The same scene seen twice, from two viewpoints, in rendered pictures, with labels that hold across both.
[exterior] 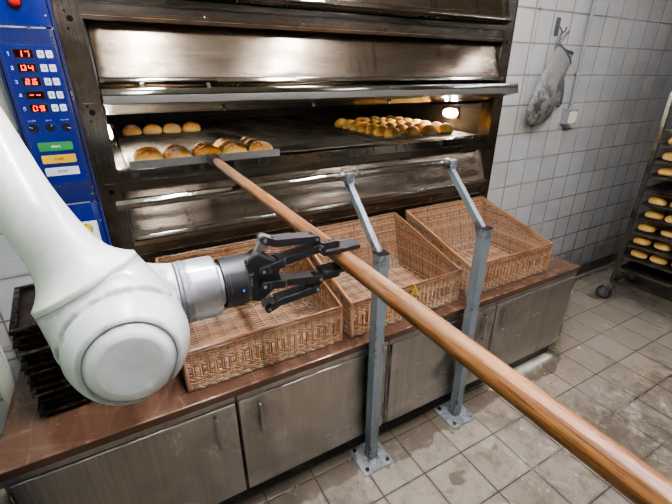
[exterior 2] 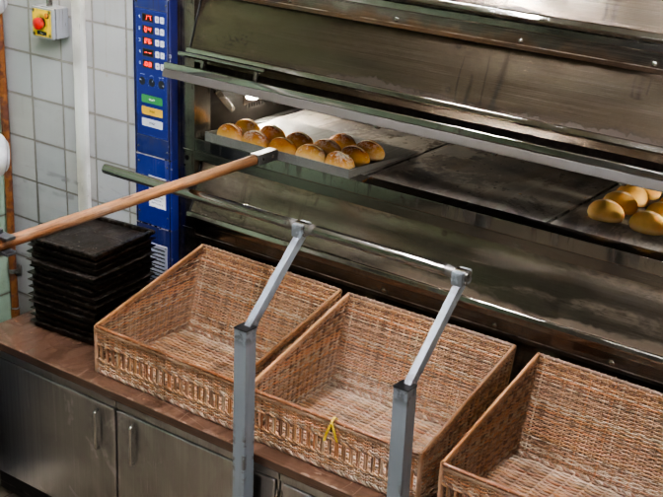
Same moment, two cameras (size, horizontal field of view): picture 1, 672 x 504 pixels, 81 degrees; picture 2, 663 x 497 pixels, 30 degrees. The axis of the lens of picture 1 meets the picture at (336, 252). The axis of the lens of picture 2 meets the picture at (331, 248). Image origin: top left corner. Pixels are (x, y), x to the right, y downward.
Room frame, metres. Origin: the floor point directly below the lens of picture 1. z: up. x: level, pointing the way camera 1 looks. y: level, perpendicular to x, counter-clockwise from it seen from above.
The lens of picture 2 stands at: (0.15, -2.78, 2.27)
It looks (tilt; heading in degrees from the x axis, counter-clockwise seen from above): 21 degrees down; 65
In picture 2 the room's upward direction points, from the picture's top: 2 degrees clockwise
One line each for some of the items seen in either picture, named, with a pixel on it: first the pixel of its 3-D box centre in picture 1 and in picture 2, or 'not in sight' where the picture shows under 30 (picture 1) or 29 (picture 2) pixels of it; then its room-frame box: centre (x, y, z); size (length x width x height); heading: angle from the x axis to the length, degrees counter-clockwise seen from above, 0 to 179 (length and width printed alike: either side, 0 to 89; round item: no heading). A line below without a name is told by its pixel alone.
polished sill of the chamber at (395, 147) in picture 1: (341, 152); (446, 207); (1.80, -0.03, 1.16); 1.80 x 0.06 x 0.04; 119
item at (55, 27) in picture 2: not in sight; (49, 21); (1.02, 1.25, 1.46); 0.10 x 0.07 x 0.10; 119
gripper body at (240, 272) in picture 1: (249, 277); not in sight; (0.54, 0.13, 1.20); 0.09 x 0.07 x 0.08; 119
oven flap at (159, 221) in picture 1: (344, 184); (438, 257); (1.78, -0.04, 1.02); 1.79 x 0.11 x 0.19; 119
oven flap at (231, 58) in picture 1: (345, 59); (452, 72); (1.78, -0.04, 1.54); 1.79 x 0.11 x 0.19; 119
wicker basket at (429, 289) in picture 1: (376, 265); (380, 390); (1.55, -0.18, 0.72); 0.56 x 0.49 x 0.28; 120
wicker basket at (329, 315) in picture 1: (248, 298); (218, 329); (1.27, 0.33, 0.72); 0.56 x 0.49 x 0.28; 119
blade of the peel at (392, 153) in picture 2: (201, 150); (311, 142); (1.65, 0.56, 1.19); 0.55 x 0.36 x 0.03; 119
